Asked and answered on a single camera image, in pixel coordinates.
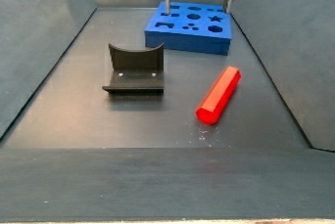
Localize red hexagonal prism rod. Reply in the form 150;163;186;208
196;67;241;124

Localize blue foam shape-sorter block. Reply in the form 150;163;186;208
144;2;232;56

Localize black curved cradle stand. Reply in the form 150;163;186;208
102;45;165;94

